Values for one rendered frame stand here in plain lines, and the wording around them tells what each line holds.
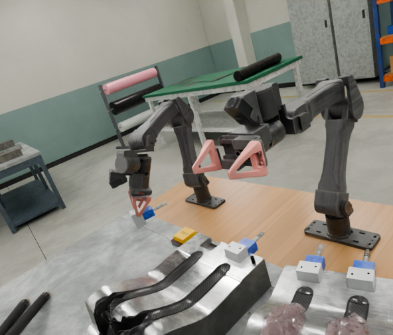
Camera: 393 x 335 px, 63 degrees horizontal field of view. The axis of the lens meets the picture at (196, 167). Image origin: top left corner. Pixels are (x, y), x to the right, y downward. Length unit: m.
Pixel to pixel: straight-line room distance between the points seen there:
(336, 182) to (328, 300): 0.31
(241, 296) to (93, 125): 6.87
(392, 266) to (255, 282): 0.33
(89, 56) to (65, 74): 0.66
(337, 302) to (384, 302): 0.09
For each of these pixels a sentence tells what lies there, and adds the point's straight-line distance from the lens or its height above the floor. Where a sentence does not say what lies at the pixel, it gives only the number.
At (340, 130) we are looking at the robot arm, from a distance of 0.94.
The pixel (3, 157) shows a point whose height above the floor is 0.86.
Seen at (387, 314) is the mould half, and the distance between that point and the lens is 0.76.
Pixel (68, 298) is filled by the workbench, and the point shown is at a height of 0.80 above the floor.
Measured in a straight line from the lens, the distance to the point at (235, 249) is 0.86.
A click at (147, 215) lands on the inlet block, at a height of 0.93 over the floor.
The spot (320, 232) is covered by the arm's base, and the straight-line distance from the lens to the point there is 1.06.
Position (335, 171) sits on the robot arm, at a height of 1.01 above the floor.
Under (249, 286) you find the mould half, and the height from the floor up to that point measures 0.86.
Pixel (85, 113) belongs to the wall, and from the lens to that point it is 7.46.
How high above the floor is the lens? 1.42
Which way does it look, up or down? 20 degrees down
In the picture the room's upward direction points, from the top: 18 degrees counter-clockwise
